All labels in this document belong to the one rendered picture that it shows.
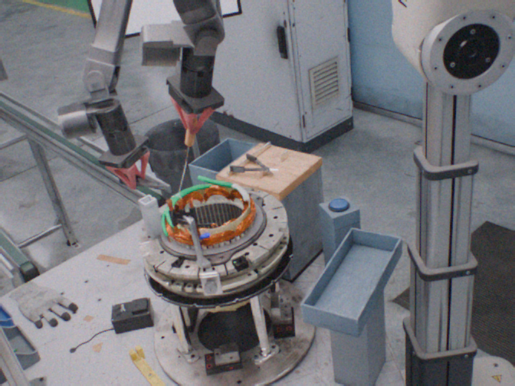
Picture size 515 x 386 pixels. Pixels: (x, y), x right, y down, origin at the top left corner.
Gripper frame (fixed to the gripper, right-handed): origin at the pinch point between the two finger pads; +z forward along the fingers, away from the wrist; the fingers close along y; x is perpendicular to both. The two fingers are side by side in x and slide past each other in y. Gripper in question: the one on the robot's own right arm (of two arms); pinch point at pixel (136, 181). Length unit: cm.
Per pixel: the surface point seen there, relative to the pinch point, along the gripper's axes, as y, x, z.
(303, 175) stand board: -29.2, 24.4, 14.6
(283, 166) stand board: -30.7, 18.2, 14.1
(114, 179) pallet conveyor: -46, -70, 48
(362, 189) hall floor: -167, -29, 136
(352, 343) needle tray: 6, 51, 25
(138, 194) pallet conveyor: -41, -53, 47
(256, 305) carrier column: 7.4, 31.2, 20.2
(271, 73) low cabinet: -200, -96, 87
